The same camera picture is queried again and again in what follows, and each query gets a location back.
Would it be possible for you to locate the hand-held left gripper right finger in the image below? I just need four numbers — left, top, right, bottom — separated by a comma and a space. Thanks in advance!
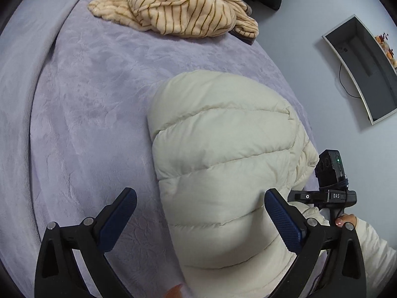
264, 188, 367, 298

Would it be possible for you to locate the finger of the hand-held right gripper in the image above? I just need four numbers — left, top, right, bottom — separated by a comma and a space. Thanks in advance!
287, 190, 326, 204

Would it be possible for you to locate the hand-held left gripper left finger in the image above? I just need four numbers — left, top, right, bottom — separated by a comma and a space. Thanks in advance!
35, 187, 138, 298

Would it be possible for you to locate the cream puffer jacket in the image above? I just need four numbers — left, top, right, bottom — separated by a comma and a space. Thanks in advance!
146, 71, 329, 298

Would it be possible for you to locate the person's right forearm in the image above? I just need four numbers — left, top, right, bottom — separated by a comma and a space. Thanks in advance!
354, 217, 397, 298

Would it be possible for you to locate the person's right hand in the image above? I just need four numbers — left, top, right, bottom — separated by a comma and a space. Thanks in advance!
335, 214, 357, 228

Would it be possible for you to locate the person's left hand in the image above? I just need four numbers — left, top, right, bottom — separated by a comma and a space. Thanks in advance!
164, 283, 185, 298

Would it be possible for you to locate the lavender bed blanket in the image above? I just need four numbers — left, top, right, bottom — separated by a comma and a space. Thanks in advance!
0, 0, 314, 298

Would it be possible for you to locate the flower decoration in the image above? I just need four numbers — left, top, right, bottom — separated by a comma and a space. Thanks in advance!
375, 33, 397, 69

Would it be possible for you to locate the beige striped fleece garment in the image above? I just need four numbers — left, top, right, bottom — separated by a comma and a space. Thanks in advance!
88, 0, 259, 44

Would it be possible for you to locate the black television cable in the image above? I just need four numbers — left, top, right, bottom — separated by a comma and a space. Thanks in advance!
339, 63, 362, 99

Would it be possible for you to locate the wall television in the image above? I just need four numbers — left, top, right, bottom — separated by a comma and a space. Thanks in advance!
322, 14, 397, 125

